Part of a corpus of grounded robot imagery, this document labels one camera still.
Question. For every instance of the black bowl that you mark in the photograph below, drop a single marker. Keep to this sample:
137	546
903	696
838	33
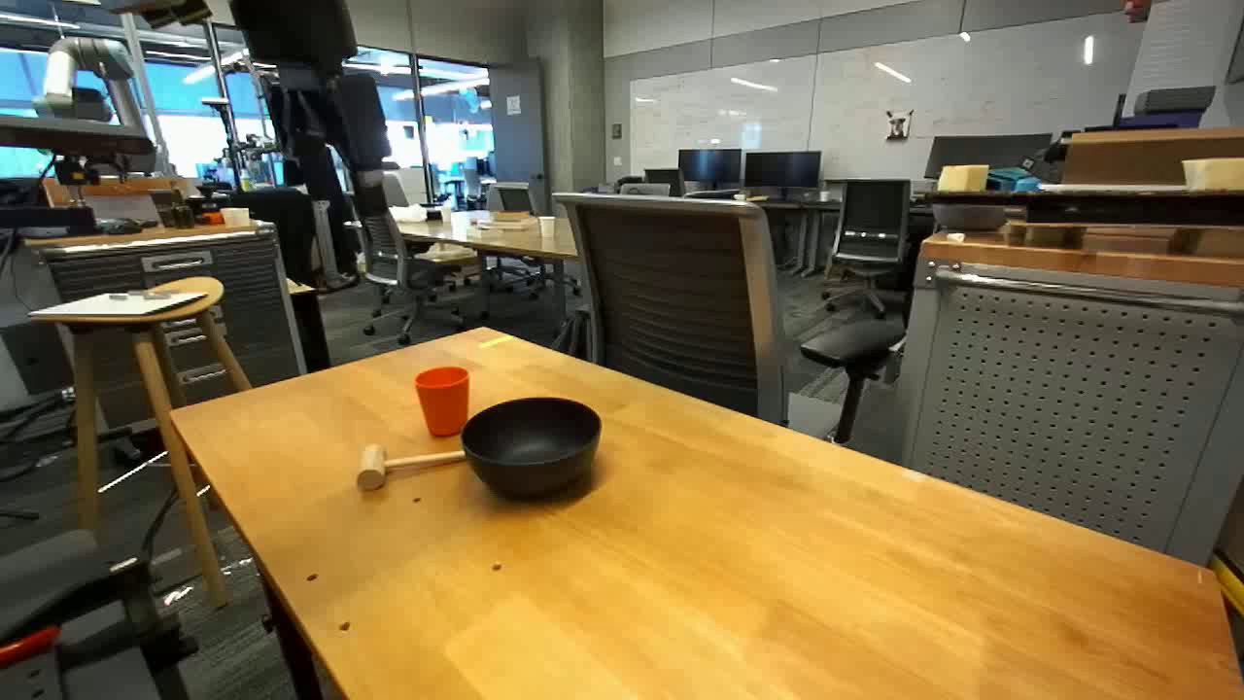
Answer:
532	445

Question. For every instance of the long wooden office table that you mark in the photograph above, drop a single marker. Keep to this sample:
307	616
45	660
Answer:
497	235

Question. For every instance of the orange plastic cup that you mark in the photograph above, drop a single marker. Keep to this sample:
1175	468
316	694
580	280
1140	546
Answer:
444	403

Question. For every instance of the small black wall poster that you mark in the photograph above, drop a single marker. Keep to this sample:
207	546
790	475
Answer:
899	125

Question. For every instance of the grey swivel office chair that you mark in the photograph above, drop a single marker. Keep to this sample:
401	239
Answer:
395	254

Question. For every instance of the small wooden mallet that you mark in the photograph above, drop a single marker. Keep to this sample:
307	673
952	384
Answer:
388	466

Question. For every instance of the white paper sheet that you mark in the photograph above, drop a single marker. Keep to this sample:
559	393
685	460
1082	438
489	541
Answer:
115	305

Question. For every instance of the grey drawer cabinet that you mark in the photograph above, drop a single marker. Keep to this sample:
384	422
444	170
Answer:
175	305

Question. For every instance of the wooden shelf board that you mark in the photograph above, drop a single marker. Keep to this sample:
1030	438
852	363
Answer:
1148	152

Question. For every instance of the black office chair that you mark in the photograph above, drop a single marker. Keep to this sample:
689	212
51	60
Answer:
860	279

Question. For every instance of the black computer monitor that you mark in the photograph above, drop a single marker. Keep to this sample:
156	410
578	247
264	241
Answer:
784	171
707	170

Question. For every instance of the grey mesh office chair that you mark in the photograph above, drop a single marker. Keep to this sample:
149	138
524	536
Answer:
681	300

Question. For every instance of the grey perforated metal cabinet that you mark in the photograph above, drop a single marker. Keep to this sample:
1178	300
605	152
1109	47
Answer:
1076	389

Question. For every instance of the wooden stool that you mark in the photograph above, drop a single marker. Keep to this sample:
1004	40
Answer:
137	375

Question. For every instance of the wall whiteboard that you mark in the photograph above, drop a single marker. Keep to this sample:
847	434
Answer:
881	99

